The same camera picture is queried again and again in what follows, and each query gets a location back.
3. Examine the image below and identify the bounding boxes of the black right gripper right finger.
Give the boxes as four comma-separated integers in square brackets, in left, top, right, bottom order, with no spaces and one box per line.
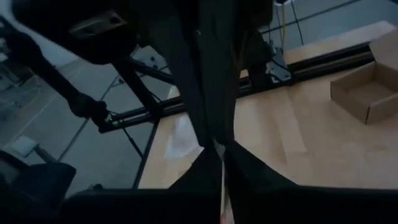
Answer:
[223,141,398,224]

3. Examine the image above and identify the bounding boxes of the yellow floor cable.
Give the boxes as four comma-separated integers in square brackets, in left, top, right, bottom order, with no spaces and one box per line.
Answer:
[280,2,287,47]

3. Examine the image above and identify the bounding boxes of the clear plastic bag stack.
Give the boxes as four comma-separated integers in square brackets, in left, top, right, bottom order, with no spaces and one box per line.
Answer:
[164,114,205,161]

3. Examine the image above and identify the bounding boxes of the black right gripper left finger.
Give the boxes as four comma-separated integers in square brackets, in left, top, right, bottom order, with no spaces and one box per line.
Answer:
[58,145,223,224]

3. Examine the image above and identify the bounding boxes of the small open cardboard box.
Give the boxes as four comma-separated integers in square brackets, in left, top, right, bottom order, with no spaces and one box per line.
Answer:
[329,28,398,126]

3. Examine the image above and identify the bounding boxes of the grey metal bracket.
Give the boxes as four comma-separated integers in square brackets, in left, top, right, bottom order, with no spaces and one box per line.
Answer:
[266,55,294,84]

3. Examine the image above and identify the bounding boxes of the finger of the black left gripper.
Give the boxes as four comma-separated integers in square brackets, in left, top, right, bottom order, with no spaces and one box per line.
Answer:
[198,0,249,144]
[146,0,223,147]

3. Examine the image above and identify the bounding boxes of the white floor box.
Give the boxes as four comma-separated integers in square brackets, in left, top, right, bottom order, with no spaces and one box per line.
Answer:
[11,135,40,158]

